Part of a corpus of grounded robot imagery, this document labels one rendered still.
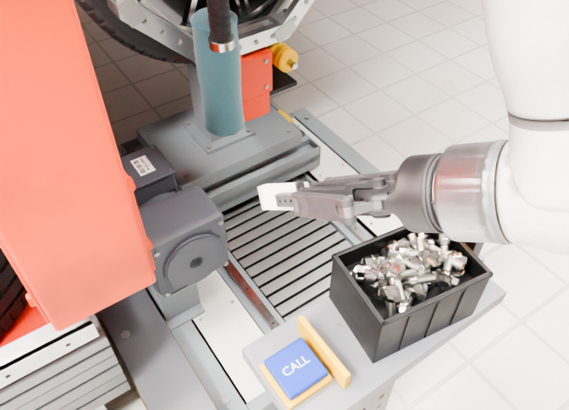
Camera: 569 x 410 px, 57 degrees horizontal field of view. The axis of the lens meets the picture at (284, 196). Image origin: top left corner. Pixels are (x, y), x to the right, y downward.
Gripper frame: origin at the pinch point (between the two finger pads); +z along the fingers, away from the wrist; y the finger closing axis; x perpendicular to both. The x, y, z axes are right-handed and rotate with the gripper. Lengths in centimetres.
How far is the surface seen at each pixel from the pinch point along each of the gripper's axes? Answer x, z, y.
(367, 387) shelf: -32.8, 1.9, 11.6
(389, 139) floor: -12, 55, 121
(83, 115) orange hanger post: 13.7, 13.5, -14.7
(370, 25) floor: 33, 91, 182
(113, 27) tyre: 31, 55, 20
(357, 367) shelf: -30.9, 4.2, 13.2
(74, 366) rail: -29, 52, -8
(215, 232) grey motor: -14, 43, 24
